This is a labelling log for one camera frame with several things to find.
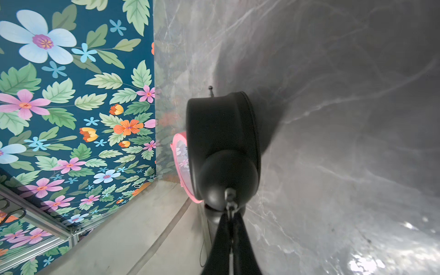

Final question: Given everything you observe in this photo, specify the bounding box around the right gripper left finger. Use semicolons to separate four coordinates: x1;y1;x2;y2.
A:
201;213;231;275

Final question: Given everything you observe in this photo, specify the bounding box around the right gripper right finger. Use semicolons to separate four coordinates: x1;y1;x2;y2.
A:
232;213;262;275

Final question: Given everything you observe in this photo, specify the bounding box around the pink alarm clock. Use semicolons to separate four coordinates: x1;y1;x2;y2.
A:
170;132;202;204

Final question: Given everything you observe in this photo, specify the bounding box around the black twin-bell alarm clock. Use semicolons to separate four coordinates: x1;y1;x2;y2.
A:
186;87;261;224

